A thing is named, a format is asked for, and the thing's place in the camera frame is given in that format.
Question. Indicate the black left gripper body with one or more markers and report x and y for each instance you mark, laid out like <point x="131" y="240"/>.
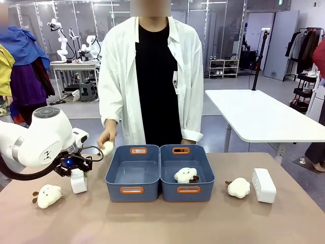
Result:
<point x="72" y="162"/>

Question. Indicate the white digital clock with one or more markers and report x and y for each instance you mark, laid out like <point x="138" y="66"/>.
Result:
<point x="264" y="185"/>
<point x="78" y="183"/>

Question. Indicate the white cloud plush toy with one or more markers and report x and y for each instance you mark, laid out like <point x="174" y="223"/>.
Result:
<point x="184" y="175"/>
<point x="238" y="187"/>
<point x="108" y="148"/>
<point x="48" y="195"/>

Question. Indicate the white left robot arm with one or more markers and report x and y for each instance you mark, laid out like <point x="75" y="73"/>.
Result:
<point x="48" y="137"/>

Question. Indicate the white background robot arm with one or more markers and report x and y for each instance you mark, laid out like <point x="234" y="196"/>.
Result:
<point x="92" y="47"/>
<point x="61" y="43"/>

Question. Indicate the person's right forearm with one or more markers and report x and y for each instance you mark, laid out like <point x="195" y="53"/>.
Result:
<point x="111" y="122"/>

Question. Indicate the person's right hand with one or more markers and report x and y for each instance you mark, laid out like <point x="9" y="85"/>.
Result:
<point x="108" y="136"/>

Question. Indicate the grey plastic stool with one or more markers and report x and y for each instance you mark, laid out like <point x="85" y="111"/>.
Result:
<point x="87" y="92"/>

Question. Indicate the white background work table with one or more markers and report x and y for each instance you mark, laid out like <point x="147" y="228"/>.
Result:
<point x="73" y="65"/>

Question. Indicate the person in blue purple clothes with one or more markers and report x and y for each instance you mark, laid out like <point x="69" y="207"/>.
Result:
<point x="25" y="76"/>

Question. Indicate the person in yellow jacket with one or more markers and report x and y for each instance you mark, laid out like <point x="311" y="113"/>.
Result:
<point x="5" y="73"/>

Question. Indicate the person in white lab coat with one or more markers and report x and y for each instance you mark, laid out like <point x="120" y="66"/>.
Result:
<point x="152" y="81"/>

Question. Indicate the slim black white stand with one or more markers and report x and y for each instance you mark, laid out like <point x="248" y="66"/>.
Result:
<point x="73" y="42"/>

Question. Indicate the white name badge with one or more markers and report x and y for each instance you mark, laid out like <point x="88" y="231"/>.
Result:
<point x="175" y="82"/>

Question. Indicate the wooden shoe rack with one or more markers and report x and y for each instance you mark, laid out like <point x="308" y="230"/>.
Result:
<point x="223" y="68"/>

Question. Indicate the white height-adjustable table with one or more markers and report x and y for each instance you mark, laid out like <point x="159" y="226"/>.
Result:
<point x="261" y="114"/>

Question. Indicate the black pole with orange clamp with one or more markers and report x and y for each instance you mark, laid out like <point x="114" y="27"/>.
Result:
<point x="258" y="66"/>

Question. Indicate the black utility cart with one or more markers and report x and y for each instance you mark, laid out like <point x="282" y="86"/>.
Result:
<point x="304" y="91"/>

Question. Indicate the clothes rack with dark coats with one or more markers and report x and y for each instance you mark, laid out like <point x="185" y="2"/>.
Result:
<point x="304" y="50"/>

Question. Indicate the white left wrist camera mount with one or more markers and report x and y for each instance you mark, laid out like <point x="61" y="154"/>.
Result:
<point x="80" y="137"/>

